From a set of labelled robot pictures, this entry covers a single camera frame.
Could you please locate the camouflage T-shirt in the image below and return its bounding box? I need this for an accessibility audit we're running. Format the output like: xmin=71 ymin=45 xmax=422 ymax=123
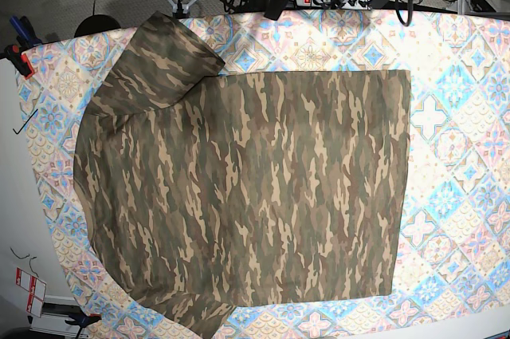
xmin=73 ymin=13 xmax=411 ymax=338

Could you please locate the white power strip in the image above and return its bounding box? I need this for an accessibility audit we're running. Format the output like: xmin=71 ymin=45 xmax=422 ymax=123
xmin=292 ymin=0 xmax=371 ymax=10

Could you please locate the black round stand base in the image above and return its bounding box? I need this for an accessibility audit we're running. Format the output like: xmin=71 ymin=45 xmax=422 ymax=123
xmin=74 ymin=14 xmax=121 ymax=37

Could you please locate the black hex key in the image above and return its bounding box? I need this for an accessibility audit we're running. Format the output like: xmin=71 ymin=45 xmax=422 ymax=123
xmin=12 ymin=108 xmax=38 ymax=136

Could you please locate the patterned tile tablecloth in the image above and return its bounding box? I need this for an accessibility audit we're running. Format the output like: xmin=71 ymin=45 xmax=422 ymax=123
xmin=15 ymin=10 xmax=509 ymax=338

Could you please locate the black orange bottom clamp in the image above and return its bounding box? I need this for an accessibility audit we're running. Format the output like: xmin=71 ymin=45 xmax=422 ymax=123
xmin=65 ymin=313 xmax=101 ymax=339

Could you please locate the red black clamp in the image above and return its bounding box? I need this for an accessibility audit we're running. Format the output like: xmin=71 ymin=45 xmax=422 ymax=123
xmin=1 ymin=45 xmax=34 ymax=79

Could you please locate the red white label tag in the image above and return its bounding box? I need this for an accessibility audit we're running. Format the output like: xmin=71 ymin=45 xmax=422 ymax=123
xmin=16 ymin=267 xmax=46 ymax=317

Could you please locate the blue clamp handle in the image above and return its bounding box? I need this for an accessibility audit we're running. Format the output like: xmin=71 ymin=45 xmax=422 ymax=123
xmin=10 ymin=16 xmax=43 ymax=49

